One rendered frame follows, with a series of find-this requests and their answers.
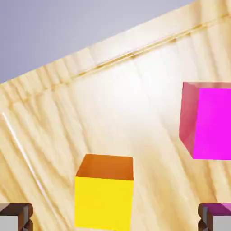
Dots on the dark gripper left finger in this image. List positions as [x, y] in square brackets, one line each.
[16, 214]

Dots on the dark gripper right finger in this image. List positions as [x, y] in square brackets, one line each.
[214, 216]

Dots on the small yellow cube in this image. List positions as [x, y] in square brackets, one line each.
[103, 202]

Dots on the small magenta cube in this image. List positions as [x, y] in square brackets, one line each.
[213, 124]

